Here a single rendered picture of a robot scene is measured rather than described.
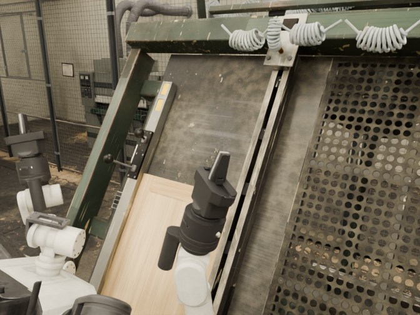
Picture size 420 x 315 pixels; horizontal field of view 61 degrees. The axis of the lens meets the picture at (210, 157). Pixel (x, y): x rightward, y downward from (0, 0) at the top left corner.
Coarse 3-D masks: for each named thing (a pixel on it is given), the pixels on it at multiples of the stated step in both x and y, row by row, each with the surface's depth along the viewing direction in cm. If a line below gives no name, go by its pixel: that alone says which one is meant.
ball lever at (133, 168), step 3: (105, 156) 132; (108, 156) 132; (111, 156) 133; (105, 159) 132; (108, 159) 132; (111, 159) 132; (105, 162) 133; (108, 162) 132; (111, 162) 133; (117, 162) 135; (120, 162) 135; (123, 165) 136; (126, 165) 136; (132, 165) 138; (135, 165) 138; (132, 168) 137; (135, 168) 137; (132, 171) 138
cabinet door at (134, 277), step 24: (144, 192) 136; (168, 192) 130; (144, 216) 133; (168, 216) 128; (120, 240) 134; (144, 240) 129; (120, 264) 131; (144, 264) 126; (120, 288) 128; (144, 288) 123; (168, 288) 118; (144, 312) 120; (168, 312) 116
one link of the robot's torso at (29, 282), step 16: (0, 272) 76; (16, 272) 78; (32, 272) 80; (48, 272) 80; (64, 272) 84; (0, 288) 67; (16, 288) 70; (32, 288) 65; (48, 288) 74; (64, 288) 76; (80, 288) 77; (0, 304) 64; (16, 304) 66; (32, 304) 65; (48, 304) 70; (64, 304) 72
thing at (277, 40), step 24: (288, 48) 114; (288, 72) 116; (288, 96) 118; (264, 120) 115; (264, 144) 112; (264, 168) 112; (240, 192) 110; (240, 216) 108; (240, 240) 107; (216, 264) 107; (240, 264) 109; (216, 288) 107; (216, 312) 102
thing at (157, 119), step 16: (160, 96) 145; (160, 112) 142; (160, 128) 143; (144, 160) 139; (128, 192) 137; (128, 208) 136; (112, 224) 136; (112, 240) 133; (112, 256) 133; (96, 272) 132; (96, 288) 130
